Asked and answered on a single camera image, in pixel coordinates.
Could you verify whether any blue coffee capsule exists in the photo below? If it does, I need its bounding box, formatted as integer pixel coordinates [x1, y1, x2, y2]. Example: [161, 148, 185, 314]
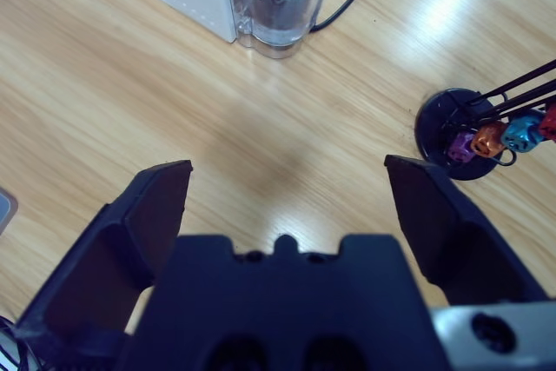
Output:
[500, 111, 545, 155]

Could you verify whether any black capsule holder with rods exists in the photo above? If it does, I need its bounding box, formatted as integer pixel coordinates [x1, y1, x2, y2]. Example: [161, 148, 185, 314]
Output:
[414, 57, 556, 182]

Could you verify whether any red coffee capsule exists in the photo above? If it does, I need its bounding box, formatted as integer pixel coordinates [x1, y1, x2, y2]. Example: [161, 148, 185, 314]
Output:
[538, 103, 556, 143]

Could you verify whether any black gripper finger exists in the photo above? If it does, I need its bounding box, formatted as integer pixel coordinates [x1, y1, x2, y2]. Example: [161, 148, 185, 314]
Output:
[383, 154, 550, 307]
[15, 159, 194, 347]

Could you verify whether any purple coffee capsule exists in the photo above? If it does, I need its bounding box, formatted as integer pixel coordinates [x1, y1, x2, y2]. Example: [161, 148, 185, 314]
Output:
[448, 130, 475, 163]

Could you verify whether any clear water tank dark lid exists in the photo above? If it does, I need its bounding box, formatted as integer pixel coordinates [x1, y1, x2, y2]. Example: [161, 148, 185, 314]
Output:
[223, 0, 341, 61]

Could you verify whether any orange coffee capsule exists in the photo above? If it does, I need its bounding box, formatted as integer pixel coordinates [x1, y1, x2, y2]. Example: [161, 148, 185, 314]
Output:
[471, 123, 507, 159]

